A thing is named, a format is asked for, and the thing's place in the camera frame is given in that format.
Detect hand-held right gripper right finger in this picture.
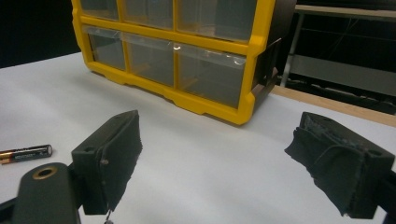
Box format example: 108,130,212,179
284,111,396,219

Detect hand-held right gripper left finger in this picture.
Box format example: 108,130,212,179
70,109,144,217

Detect black and copper battery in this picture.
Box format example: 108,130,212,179
0,144,53,165

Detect yellow black organizer cabinet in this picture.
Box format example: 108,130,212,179
70,0,297,126

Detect white table cover sheet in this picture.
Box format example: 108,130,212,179
0,50,396,224

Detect set of clear plastic drawers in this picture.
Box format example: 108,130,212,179
78,0,259,110

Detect grey metal desk frame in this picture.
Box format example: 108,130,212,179
279,4,396,97

